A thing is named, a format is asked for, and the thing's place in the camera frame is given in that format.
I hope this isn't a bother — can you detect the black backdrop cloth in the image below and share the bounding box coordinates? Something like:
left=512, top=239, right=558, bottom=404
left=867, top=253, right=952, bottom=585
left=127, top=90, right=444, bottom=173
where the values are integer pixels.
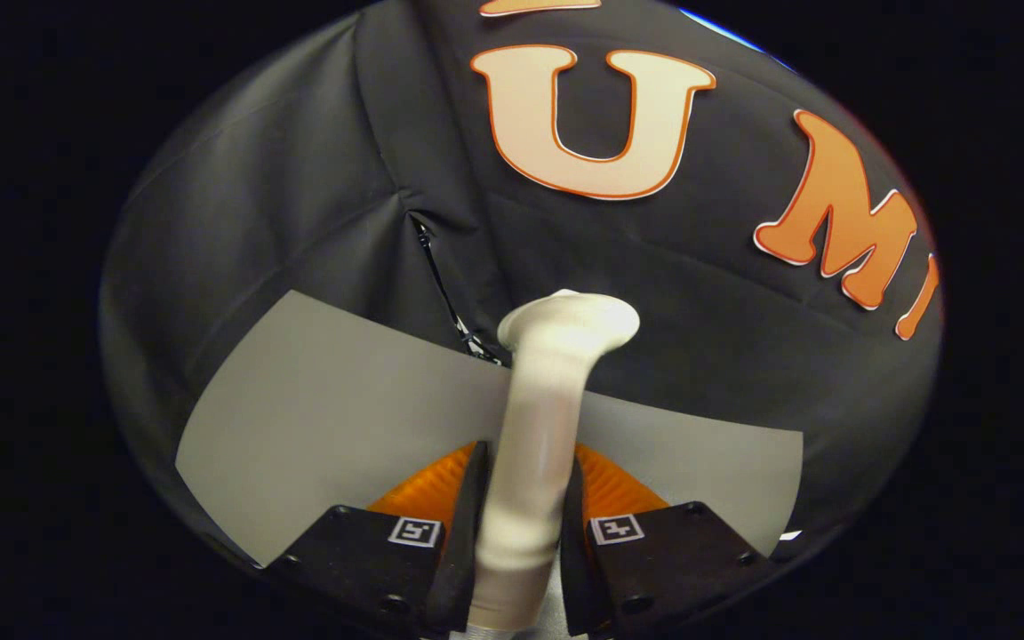
left=99, top=0, right=944, bottom=570

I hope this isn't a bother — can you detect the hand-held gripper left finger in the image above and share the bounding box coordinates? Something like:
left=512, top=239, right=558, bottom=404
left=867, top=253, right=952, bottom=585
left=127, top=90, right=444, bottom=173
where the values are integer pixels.
left=260, top=440, right=491, bottom=639

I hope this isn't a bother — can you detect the grey drawer cabinet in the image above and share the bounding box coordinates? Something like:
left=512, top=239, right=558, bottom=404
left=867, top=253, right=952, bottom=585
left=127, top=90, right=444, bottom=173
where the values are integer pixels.
left=174, top=289, right=806, bottom=568

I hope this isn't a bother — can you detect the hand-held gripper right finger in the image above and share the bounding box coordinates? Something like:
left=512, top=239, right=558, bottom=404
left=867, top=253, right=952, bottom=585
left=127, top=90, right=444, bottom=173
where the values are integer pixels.
left=559, top=443, right=777, bottom=639

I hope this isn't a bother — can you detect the black cable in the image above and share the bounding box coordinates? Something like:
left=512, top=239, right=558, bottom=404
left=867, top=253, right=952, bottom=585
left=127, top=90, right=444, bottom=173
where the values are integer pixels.
left=410, top=213, right=504, bottom=367

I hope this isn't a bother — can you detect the white garment steamer handle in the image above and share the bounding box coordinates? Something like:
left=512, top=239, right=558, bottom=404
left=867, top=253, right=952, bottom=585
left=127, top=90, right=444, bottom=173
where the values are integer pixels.
left=468, top=289, right=641, bottom=630

